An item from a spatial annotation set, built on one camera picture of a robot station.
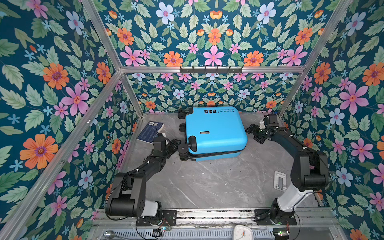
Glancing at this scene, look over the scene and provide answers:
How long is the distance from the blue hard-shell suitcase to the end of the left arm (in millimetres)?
40

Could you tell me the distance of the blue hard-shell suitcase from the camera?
820mm

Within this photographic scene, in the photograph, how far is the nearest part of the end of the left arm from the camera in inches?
28.0
